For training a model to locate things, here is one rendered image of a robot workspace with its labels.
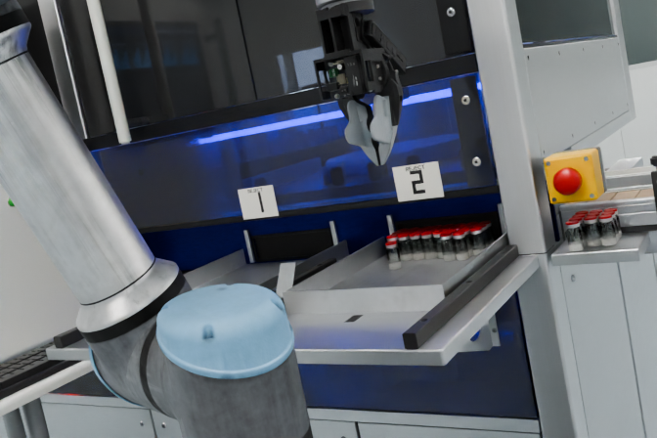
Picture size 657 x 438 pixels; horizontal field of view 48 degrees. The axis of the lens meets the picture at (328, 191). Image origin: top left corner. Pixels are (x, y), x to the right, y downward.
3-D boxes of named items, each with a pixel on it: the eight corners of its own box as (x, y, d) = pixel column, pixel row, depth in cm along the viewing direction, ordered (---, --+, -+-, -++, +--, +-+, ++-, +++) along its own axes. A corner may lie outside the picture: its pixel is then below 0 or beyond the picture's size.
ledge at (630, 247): (572, 243, 128) (571, 233, 128) (653, 238, 121) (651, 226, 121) (552, 266, 116) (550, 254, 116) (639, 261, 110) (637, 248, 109)
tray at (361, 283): (385, 254, 140) (382, 237, 140) (520, 244, 127) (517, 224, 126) (286, 314, 112) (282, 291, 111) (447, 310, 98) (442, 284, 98)
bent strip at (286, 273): (287, 297, 122) (281, 263, 121) (303, 296, 120) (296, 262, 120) (237, 328, 110) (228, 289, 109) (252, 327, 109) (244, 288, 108)
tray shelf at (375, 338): (229, 275, 161) (227, 266, 161) (551, 253, 124) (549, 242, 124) (46, 360, 121) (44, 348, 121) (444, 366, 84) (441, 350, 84)
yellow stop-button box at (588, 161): (561, 196, 120) (553, 152, 119) (607, 191, 116) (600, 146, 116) (548, 205, 114) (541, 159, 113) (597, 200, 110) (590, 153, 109)
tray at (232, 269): (244, 265, 158) (241, 248, 158) (349, 257, 145) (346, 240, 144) (128, 319, 130) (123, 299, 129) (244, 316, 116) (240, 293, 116)
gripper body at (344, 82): (320, 106, 95) (301, 12, 94) (350, 101, 103) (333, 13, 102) (372, 95, 92) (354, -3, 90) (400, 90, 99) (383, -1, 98)
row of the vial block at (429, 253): (393, 259, 134) (388, 234, 134) (489, 252, 125) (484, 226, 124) (388, 262, 132) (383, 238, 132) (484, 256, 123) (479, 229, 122)
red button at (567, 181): (559, 193, 114) (555, 167, 113) (587, 190, 112) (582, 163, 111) (553, 197, 111) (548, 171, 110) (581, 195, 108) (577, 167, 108)
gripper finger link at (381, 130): (365, 170, 96) (351, 100, 95) (384, 163, 101) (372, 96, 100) (386, 167, 94) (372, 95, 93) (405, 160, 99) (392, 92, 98)
